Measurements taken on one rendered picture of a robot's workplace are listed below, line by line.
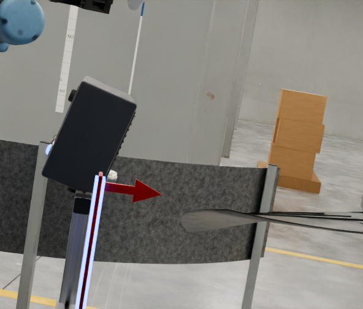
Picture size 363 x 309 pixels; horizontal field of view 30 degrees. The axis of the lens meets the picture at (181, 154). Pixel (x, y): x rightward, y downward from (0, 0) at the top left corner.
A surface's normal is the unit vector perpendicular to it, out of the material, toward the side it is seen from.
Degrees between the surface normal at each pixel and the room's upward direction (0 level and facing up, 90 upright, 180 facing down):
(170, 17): 90
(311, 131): 90
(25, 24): 90
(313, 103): 90
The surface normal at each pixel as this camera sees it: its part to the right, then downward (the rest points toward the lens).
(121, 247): 0.34, 0.18
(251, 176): 0.64, 0.21
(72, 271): 0.11, 0.14
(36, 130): -0.10, 0.11
